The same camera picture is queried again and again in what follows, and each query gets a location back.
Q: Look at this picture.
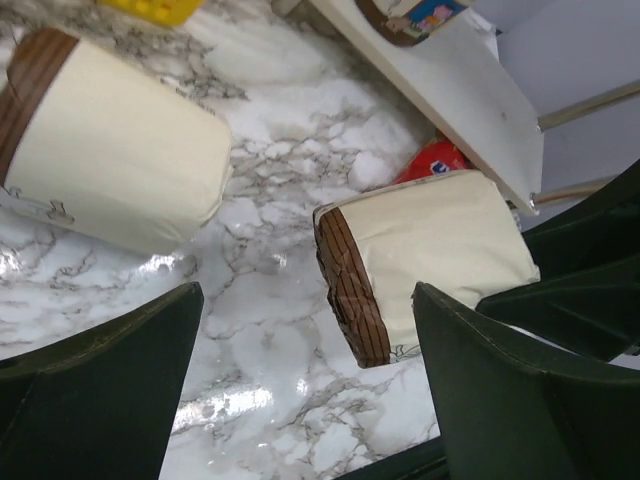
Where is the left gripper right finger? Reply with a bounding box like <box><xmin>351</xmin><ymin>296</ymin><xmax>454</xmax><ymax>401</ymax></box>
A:
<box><xmin>412</xmin><ymin>283</ymin><xmax>639</xmax><ymax>479</ymax></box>

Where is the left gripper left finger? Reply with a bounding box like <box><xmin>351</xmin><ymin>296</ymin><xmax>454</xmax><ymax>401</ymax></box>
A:
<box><xmin>1</xmin><ymin>282</ymin><xmax>204</xmax><ymax>479</ymax></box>

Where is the red snack bag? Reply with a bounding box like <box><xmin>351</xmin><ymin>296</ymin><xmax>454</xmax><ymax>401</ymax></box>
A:
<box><xmin>393</xmin><ymin>139</ymin><xmax>473</xmax><ymax>185</ymax></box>

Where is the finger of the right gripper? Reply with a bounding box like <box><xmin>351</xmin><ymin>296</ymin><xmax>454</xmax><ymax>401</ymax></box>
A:
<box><xmin>523</xmin><ymin>163</ymin><xmax>639</xmax><ymax>273</ymax></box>
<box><xmin>476</xmin><ymin>257</ymin><xmax>639</xmax><ymax>361</ymax></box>

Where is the white two-tier shelf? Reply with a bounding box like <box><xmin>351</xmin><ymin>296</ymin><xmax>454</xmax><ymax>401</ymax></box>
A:
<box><xmin>313</xmin><ymin>1</ymin><xmax>639</xmax><ymax>215</ymax></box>

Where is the yellow plastic shopping basket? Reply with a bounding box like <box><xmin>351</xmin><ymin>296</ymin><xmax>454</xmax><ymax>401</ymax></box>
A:
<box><xmin>96</xmin><ymin>0</ymin><xmax>204</xmax><ymax>27</ymax></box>

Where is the beige brown roll front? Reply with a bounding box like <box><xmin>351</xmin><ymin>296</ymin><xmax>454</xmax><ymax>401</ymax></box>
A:
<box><xmin>355</xmin><ymin>0</ymin><xmax>474</xmax><ymax>47</ymax></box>

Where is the beige brown roll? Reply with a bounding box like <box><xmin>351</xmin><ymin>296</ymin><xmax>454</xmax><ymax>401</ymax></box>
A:
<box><xmin>313</xmin><ymin>170</ymin><xmax>540</xmax><ymax>368</ymax></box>
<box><xmin>1</xmin><ymin>28</ymin><xmax>232</xmax><ymax>255</ymax></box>
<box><xmin>355</xmin><ymin>0</ymin><xmax>474</xmax><ymax>47</ymax></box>

